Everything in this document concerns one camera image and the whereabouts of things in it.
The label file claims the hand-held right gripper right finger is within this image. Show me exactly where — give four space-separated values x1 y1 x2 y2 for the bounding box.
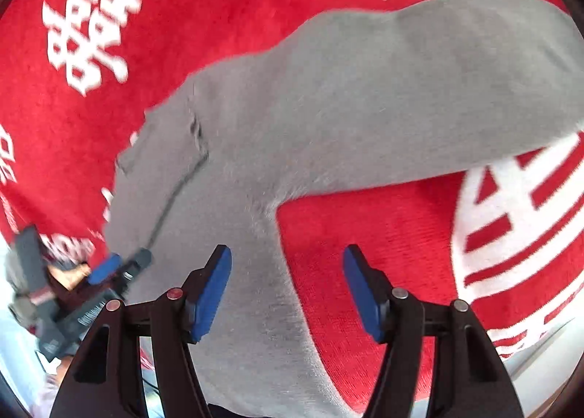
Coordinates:
343 243 525 418

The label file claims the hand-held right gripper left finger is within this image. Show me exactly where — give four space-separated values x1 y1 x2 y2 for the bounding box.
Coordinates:
49 245 233 418

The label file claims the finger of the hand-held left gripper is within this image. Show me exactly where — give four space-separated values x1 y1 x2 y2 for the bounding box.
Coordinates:
115 248 153 296
88 254 122 286

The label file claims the grey knit garment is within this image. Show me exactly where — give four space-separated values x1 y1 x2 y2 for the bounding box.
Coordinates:
103 0 584 418

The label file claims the person's left hand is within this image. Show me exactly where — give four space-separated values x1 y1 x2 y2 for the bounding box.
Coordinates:
48 262 92 293

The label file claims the red printed blanket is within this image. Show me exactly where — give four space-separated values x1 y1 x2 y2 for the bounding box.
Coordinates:
0 0 584 416

